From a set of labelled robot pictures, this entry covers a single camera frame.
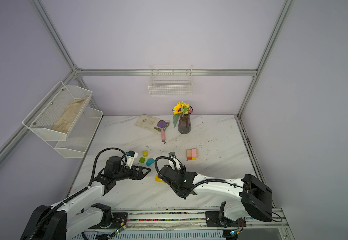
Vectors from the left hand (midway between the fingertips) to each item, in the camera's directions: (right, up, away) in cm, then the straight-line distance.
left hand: (145, 170), depth 83 cm
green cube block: (-5, +3, +13) cm, 14 cm away
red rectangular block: (+26, +4, +13) cm, 30 cm away
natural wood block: (+26, +8, +15) cm, 31 cm away
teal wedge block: (0, +2, +11) cm, 12 cm away
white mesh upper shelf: (-47, +29, -6) cm, 55 cm away
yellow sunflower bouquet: (+20, +36, +7) cm, 42 cm away
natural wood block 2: (+26, +7, +13) cm, 30 cm away
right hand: (+15, +3, -2) cm, 16 cm away
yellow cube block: (-3, +7, +15) cm, 17 cm away
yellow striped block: (+29, +4, +13) cm, 32 cm away
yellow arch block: (+10, +2, -22) cm, 24 cm away
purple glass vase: (+23, +26, +22) cm, 41 cm away
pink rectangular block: (+29, +8, +12) cm, 33 cm away
